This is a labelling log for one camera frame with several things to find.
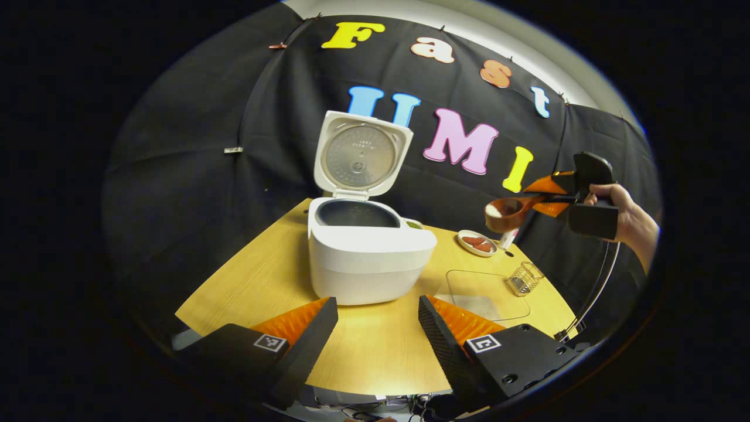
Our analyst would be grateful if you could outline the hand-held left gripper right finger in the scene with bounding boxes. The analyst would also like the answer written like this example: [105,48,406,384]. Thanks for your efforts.
[418,295,582,413]

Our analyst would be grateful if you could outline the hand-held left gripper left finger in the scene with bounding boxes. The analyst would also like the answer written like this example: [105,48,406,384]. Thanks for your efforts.
[172,297,340,411]

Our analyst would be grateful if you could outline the brown wooden spoon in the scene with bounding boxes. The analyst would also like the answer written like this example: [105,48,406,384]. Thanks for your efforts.
[485,193,578,234]

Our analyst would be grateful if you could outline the wire chopstick holder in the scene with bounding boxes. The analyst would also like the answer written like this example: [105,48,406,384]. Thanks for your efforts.
[506,261,545,297]

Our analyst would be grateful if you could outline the white rice cooker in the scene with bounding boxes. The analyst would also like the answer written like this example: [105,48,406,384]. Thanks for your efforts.
[308,110,438,306]

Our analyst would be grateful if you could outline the clear plastic container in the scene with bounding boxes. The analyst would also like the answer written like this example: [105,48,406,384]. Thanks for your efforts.
[446,269,531,322]

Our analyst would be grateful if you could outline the white round plate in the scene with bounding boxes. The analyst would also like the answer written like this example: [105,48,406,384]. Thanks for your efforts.
[457,230,499,258]

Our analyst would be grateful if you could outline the black backdrop cloth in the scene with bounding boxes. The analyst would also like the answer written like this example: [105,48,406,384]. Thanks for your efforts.
[103,6,663,352]

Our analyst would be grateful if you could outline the tangled dark cables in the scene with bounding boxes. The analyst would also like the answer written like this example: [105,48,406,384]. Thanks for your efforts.
[340,394,461,420]

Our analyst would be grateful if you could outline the thin white cable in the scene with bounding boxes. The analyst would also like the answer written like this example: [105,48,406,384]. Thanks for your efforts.
[554,240,622,343]

